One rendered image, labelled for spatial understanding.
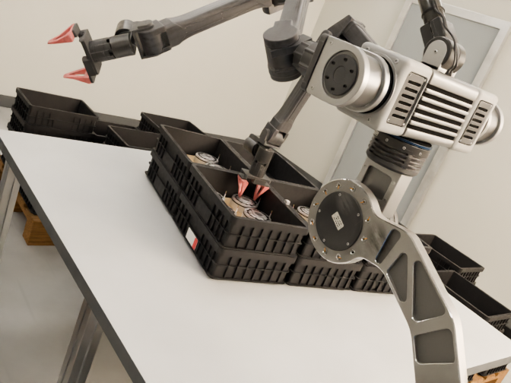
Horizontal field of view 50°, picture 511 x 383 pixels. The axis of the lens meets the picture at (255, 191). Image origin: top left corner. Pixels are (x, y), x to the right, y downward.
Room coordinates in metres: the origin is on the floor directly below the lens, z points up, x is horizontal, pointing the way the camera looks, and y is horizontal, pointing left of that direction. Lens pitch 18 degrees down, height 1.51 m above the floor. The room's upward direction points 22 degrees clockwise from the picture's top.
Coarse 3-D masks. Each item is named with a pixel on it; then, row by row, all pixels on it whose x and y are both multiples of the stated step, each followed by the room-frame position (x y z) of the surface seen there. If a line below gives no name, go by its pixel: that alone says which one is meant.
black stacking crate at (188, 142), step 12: (180, 132) 2.21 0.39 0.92; (168, 144) 2.06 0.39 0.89; (180, 144) 2.22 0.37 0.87; (192, 144) 2.25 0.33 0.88; (204, 144) 2.28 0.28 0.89; (216, 144) 2.31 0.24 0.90; (168, 156) 2.01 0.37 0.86; (216, 156) 2.29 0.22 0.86; (228, 156) 2.21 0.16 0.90; (168, 168) 1.98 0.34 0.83; (180, 168) 1.90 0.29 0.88; (228, 168) 2.18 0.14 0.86; (240, 168) 2.10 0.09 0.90; (180, 180) 1.87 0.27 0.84
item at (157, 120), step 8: (144, 112) 3.53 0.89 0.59; (144, 120) 3.47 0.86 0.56; (152, 120) 3.58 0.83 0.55; (160, 120) 3.62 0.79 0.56; (168, 120) 3.66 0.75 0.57; (176, 120) 3.71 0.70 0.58; (184, 120) 3.75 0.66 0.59; (144, 128) 3.45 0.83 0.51; (152, 128) 3.38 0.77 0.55; (184, 128) 3.76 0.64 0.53; (192, 128) 3.72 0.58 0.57
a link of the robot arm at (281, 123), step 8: (328, 32) 1.83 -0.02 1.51; (296, 88) 1.88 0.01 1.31; (288, 96) 1.89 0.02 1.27; (296, 96) 1.86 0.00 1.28; (304, 96) 1.86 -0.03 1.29; (288, 104) 1.87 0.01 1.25; (296, 104) 1.86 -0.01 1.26; (304, 104) 1.88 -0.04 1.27; (280, 112) 1.88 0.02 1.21; (288, 112) 1.86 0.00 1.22; (296, 112) 1.87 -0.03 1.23; (272, 120) 1.88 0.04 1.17; (280, 120) 1.86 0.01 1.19; (288, 120) 1.87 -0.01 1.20; (272, 128) 1.86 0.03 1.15; (280, 128) 1.86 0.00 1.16; (288, 128) 1.88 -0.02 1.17; (272, 136) 1.85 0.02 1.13; (280, 136) 1.88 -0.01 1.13; (280, 144) 1.90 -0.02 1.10
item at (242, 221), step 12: (192, 168) 1.80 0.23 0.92; (204, 168) 1.85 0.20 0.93; (216, 168) 1.89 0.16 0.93; (204, 180) 1.71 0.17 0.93; (216, 192) 1.64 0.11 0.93; (216, 204) 1.60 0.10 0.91; (228, 216) 1.52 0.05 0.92; (264, 228) 1.57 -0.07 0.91; (276, 228) 1.59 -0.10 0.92; (288, 228) 1.61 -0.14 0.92; (300, 228) 1.64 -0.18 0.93
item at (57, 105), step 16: (16, 96) 2.94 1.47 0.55; (32, 96) 3.02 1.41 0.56; (48, 96) 3.08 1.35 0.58; (16, 112) 2.88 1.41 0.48; (32, 112) 2.77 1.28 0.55; (48, 112) 2.82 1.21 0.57; (64, 112) 2.88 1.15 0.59; (80, 112) 3.19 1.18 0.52; (16, 128) 2.86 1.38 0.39; (32, 128) 2.77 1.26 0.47; (48, 128) 2.83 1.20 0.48; (64, 128) 2.90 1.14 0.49; (80, 128) 2.97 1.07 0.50
